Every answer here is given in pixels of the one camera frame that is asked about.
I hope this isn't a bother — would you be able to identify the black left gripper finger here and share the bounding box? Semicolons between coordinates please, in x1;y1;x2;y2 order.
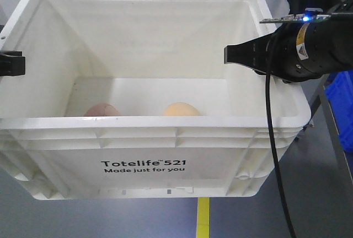
0;51;26;77

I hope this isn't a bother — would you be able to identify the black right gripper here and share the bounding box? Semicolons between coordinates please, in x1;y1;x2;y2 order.
223;20;339;83

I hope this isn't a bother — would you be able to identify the yellow plush bun toy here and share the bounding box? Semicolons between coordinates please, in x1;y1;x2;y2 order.
163;102;201;116

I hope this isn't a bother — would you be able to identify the pink plush bun toy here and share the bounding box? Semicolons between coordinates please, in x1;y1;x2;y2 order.
84;103;121;117

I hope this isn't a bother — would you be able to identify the white plastic Totelife crate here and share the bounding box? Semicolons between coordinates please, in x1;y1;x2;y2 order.
0;0;312;201

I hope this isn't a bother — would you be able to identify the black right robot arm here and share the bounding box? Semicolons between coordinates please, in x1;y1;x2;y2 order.
224;0;352;83

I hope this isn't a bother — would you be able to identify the green circuit board with LED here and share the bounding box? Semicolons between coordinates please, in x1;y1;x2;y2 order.
259;14;331;24

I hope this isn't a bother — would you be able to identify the blue plastic bin right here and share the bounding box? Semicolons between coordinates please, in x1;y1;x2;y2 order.
325;70;352;153

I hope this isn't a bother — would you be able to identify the black cable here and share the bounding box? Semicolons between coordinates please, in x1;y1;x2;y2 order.
265;36;297;238

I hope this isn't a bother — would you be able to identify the grey metal shelf frame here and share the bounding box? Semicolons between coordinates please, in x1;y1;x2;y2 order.
309;74;352;188

